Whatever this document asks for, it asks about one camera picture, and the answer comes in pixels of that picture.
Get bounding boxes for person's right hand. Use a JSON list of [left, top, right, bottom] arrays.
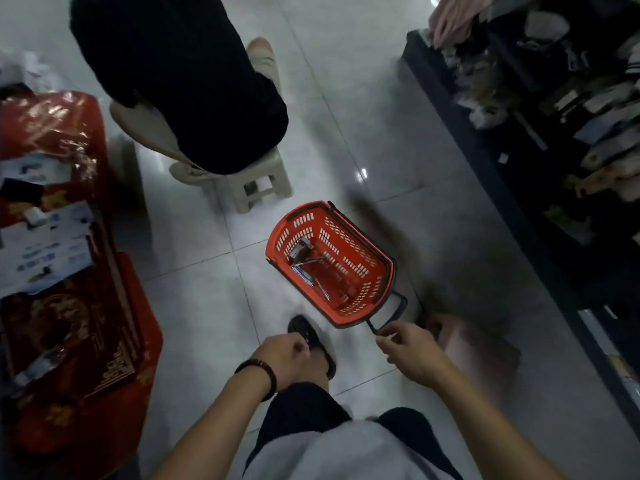
[[375, 321, 453, 388]]

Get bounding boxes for person's left hand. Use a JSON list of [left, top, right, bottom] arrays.
[[251, 333, 314, 394]]

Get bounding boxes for red plastic shopping basket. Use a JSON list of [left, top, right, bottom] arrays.
[[265, 200, 409, 336]]

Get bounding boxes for person's left forearm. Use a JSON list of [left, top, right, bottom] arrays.
[[149, 366, 273, 480]]

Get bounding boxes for person's right forearm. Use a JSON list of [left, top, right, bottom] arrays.
[[429, 356, 568, 480]]

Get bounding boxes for black sandal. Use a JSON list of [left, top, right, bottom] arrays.
[[287, 315, 337, 381]]

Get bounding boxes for person's leg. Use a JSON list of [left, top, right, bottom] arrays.
[[292, 347, 332, 395]]

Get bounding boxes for dark shorts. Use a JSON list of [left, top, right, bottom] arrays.
[[244, 381, 463, 480]]

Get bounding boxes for pinkish cardboard box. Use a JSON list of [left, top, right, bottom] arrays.
[[424, 312, 522, 408]]

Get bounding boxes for packets in basket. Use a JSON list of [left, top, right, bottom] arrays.
[[286, 239, 328, 298]]

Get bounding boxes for light grey shirt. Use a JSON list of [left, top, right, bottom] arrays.
[[244, 419, 443, 480]]

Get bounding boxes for white plastic stool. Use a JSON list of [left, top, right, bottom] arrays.
[[219, 144, 295, 215]]

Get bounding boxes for dark store shelf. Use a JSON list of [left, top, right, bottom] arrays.
[[401, 29, 640, 438]]

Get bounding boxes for row of packaged goods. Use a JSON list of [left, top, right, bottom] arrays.
[[442, 10, 640, 205]]

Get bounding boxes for pink garment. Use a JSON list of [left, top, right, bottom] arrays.
[[429, 0, 501, 48]]

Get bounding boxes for dark bead bracelet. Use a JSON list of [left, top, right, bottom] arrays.
[[234, 359, 278, 402]]

